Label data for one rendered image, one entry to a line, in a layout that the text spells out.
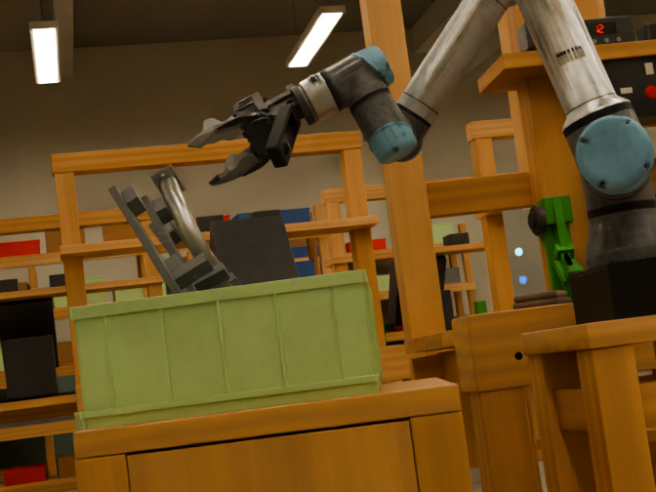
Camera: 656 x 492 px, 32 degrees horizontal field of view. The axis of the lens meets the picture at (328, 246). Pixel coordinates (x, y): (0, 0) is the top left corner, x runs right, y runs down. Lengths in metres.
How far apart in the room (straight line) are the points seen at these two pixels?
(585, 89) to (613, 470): 0.59
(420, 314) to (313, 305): 1.27
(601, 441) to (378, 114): 0.64
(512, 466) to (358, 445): 0.77
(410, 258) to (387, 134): 0.97
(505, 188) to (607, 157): 1.20
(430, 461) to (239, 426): 0.26
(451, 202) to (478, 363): 0.82
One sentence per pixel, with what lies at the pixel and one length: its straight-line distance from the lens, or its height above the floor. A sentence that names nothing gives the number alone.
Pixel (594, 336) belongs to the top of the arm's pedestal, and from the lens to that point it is 1.82.
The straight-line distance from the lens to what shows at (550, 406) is 2.05.
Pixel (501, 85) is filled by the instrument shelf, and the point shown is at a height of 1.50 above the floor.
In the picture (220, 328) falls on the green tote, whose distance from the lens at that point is 1.59.
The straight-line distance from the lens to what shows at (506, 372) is 2.26.
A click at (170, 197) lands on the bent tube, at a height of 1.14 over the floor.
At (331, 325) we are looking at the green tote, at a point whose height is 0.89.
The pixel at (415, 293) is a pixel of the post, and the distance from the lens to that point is 2.84.
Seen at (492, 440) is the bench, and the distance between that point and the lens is 2.26.
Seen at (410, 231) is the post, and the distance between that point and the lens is 2.86.
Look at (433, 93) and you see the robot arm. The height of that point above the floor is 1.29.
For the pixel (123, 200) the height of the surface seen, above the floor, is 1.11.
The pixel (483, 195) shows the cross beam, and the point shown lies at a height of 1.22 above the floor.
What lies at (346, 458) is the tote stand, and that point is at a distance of 1.54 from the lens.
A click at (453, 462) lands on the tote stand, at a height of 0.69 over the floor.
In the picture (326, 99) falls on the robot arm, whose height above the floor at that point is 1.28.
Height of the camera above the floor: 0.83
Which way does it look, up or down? 6 degrees up
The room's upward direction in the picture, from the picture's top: 7 degrees counter-clockwise
